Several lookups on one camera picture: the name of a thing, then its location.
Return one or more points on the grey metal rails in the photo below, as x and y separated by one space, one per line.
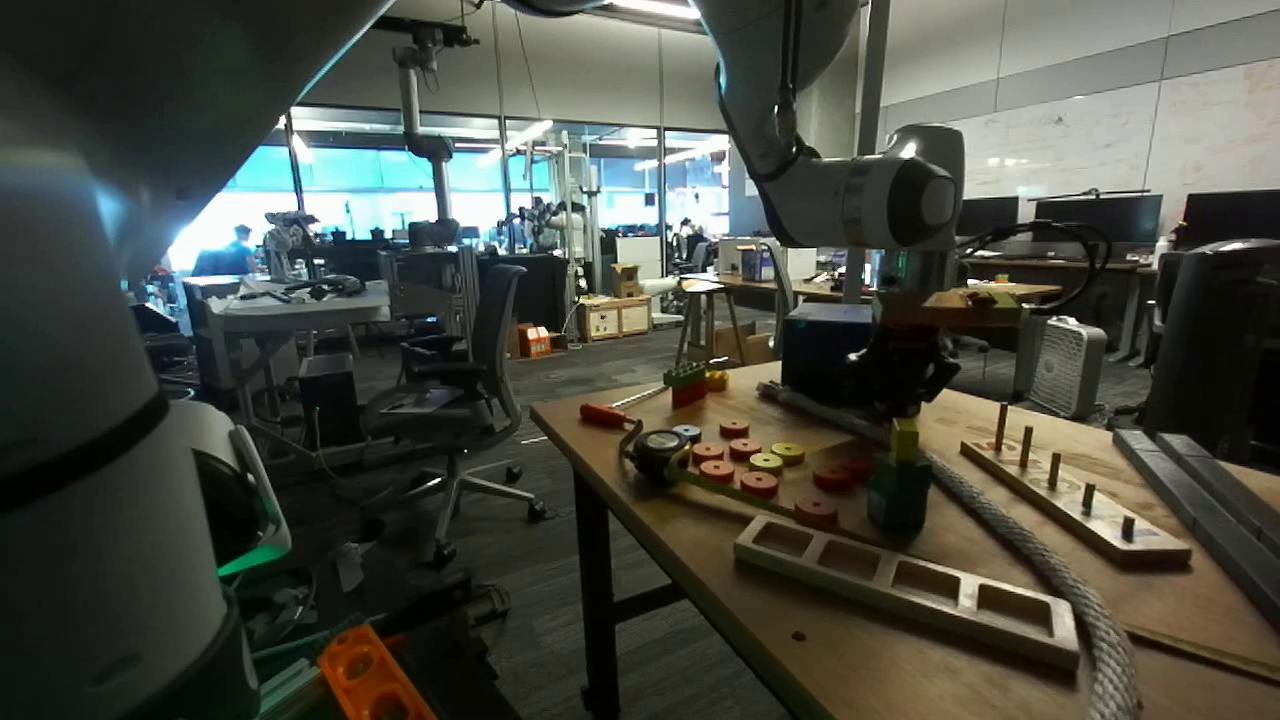
1212 505

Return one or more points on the black monitor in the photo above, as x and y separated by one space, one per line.
1127 222
984 215

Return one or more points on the yellow green disc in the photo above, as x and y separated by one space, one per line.
778 457

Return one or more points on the red disc centre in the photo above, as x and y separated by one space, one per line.
758 485

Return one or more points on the black office chair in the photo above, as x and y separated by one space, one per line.
462 404

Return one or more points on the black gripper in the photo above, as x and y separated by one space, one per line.
904 359

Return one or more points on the red disc right pair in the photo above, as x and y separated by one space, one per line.
841 474

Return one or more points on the red handled screwdriver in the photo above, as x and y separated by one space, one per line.
616 410

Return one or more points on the wooden stool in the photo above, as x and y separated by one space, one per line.
708 331

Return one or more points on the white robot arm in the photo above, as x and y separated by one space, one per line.
778 66

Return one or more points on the orange plastic crate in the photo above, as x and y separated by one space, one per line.
368 682

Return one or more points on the black box on table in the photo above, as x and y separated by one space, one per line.
821 347

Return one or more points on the silver suitcase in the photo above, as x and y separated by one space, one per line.
1062 365

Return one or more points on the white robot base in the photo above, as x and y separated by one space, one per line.
119 126

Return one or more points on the black monitor left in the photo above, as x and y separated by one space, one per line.
984 215

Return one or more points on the wooden peg board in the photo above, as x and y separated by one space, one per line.
1076 502

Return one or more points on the black monitor middle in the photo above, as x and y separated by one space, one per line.
1127 222

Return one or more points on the red green block far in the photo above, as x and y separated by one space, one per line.
691 387

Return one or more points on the wooden slotted tray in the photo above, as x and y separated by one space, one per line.
953 600

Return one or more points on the cardboard box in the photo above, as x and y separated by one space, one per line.
606 317

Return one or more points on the red disc front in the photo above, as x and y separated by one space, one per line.
818 512

